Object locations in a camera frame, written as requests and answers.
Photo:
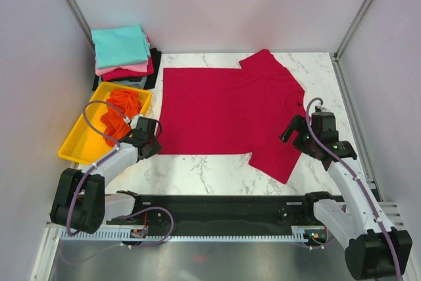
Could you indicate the folded black t-shirt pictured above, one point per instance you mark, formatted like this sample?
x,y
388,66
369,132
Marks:
x,y
149,81

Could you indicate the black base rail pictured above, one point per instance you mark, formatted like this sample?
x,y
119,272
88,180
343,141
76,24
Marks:
x,y
232,213

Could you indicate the crimson red t-shirt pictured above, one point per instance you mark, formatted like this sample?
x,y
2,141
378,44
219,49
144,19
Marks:
x,y
232,111

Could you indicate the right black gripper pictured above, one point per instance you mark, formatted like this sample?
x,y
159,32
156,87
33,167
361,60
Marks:
x,y
298,135

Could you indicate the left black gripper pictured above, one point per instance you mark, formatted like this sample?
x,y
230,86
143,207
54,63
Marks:
x,y
151,149

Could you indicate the folded pink t-shirt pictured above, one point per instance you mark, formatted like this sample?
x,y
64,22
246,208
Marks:
x,y
139,67

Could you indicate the folded grey-blue t-shirt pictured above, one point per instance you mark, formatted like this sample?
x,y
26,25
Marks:
x,y
135,82

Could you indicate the folded red t-shirt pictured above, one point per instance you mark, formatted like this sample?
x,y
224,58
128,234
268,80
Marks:
x,y
120,73

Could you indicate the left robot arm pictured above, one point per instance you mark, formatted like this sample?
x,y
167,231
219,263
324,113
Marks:
x,y
80,203

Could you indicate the orange t-shirt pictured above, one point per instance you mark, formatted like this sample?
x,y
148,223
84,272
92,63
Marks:
x,y
124,101

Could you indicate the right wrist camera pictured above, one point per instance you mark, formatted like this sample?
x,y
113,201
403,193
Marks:
x,y
321,109

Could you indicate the yellow plastic tray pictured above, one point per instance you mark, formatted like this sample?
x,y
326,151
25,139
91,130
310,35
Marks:
x,y
85,143

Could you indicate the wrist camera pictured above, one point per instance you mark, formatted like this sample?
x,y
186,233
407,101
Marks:
x,y
132,122
321,109

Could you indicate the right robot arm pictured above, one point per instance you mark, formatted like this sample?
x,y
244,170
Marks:
x,y
374,247

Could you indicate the white slotted cable duct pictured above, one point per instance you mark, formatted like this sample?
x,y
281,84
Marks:
x,y
135,234

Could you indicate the right aluminium frame post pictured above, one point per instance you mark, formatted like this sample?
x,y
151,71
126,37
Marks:
x,y
361,13

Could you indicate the aluminium front rail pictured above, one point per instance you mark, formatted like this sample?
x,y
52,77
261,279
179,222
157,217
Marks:
x,y
392,212

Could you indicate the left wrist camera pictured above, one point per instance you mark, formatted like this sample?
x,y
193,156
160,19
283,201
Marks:
x,y
132,122

